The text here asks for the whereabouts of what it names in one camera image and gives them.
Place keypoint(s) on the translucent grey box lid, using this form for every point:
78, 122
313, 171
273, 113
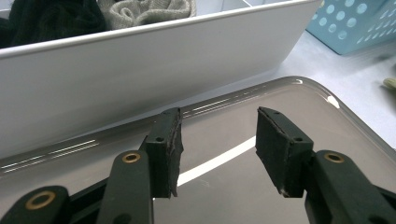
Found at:
233, 186

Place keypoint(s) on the black sock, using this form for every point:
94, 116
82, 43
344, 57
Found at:
31, 25
81, 15

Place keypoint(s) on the white divided storage box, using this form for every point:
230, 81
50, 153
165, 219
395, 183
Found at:
140, 68

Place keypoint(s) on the grey sock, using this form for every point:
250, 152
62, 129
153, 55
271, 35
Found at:
124, 15
174, 9

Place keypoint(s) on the light blue plastic basket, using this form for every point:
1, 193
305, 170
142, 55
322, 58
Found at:
358, 25

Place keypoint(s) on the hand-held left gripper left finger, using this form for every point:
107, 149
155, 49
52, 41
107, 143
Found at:
163, 155

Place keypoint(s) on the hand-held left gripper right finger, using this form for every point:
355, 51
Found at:
283, 155

